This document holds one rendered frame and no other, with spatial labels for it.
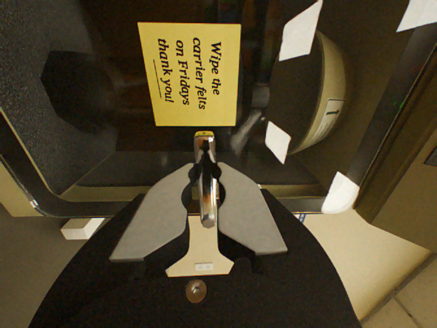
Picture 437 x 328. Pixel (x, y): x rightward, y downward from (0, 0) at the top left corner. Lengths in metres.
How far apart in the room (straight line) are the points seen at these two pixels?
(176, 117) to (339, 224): 1.10
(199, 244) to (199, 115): 0.93
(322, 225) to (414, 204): 0.85
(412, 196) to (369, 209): 0.05
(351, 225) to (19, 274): 1.24
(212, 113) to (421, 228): 0.26
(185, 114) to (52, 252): 0.33
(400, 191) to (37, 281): 0.51
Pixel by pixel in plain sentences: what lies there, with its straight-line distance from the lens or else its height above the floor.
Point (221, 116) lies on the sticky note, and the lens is 0.16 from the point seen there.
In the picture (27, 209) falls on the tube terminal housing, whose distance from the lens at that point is 0.33.
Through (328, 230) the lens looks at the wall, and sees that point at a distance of 1.17.
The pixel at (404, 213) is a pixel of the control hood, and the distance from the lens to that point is 0.29.
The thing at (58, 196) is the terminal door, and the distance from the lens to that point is 0.27.
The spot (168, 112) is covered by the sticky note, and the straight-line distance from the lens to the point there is 0.16.
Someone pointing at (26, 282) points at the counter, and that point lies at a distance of 0.40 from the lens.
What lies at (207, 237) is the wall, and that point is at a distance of 0.99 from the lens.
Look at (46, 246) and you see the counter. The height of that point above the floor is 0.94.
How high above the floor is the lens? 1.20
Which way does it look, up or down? 3 degrees up
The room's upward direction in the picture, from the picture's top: 90 degrees clockwise
